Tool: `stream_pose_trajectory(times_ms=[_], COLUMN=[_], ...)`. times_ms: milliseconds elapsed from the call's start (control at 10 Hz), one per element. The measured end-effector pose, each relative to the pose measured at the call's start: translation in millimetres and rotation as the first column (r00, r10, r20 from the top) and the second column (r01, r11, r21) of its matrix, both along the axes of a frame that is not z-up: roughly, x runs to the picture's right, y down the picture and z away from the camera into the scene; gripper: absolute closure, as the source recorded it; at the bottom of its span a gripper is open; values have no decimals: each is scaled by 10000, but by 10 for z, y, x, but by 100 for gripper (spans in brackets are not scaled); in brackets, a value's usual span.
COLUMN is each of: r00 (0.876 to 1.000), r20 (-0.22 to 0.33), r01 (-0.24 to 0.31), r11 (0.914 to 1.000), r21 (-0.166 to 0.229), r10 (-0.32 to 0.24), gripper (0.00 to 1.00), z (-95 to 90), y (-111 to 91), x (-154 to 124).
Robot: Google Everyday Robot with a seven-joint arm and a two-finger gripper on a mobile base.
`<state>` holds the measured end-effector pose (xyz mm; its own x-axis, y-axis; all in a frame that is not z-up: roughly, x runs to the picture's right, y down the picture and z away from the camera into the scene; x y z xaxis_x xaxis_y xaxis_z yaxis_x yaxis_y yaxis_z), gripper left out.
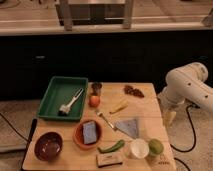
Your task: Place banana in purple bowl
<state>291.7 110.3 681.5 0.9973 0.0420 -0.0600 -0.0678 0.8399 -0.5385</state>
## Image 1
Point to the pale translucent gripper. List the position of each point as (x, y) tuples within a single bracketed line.
[(168, 116)]

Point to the yellow banana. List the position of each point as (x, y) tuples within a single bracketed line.
[(118, 107)]

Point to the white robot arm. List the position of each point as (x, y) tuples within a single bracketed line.
[(185, 83)]

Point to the purple bowl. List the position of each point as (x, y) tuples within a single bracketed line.
[(48, 146)]

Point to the green lime cup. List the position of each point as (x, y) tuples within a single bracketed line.
[(155, 147)]

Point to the grey blue folded cloth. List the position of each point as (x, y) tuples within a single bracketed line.
[(128, 127)]

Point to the white round cup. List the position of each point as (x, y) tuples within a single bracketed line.
[(139, 149)]

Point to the wooden cutting board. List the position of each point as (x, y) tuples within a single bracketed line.
[(146, 110)]

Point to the green pepper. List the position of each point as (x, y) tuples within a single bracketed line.
[(113, 148)]

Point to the metal fork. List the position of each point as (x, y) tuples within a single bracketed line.
[(100, 114)]

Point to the orange peach fruit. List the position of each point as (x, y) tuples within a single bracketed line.
[(94, 101)]

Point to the beige rectangular block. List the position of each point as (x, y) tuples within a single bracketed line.
[(109, 159)]

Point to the dark metal cup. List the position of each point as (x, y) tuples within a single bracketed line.
[(96, 87)]

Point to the blue sponge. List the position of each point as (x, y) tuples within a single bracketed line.
[(89, 132)]

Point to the orange plate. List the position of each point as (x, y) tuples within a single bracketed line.
[(78, 135)]

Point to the white dish brush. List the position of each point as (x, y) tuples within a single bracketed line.
[(65, 108)]

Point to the green plastic tray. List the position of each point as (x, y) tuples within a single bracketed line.
[(61, 90)]

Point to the black handle at board edge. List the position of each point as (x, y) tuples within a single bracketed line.
[(31, 133)]

